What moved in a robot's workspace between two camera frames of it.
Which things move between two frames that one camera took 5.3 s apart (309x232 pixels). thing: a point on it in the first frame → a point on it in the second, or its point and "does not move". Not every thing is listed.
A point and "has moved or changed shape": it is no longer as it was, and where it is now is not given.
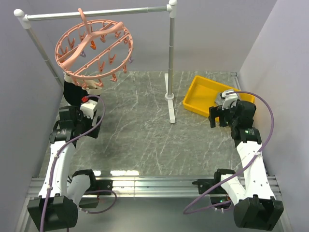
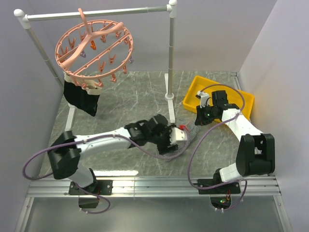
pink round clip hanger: [90, 50] does not move
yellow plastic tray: [201, 94] does not move
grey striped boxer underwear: [218, 99] has moved or changed shape
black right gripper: [216, 111] → [200, 121]
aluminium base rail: [148, 186] does not move
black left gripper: [79, 115] → [164, 149]
